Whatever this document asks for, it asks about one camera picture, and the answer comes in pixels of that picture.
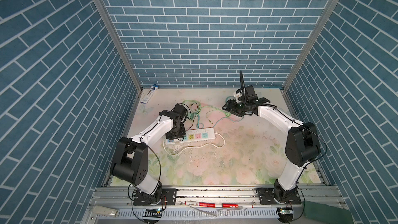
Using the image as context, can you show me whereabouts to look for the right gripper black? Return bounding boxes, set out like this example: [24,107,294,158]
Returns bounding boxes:
[222,99,249,117]

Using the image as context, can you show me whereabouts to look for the white power strip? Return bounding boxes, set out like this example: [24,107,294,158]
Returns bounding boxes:
[164,128,216,145]

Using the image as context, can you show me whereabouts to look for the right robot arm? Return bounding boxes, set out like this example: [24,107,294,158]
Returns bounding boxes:
[222,84,321,203]

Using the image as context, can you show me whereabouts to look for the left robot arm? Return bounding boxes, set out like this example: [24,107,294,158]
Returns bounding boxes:
[110,103,189,204]

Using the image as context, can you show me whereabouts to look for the blue white small box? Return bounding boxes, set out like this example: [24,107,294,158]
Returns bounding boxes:
[140,84,159,105]

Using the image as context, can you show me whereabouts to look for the beige remote box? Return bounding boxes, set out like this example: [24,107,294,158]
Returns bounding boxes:
[92,205,119,217]

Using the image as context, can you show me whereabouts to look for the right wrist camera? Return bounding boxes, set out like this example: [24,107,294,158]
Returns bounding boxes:
[234,88,245,103]

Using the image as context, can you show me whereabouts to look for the light green usb cable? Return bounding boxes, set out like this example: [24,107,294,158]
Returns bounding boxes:
[181,99,232,125]

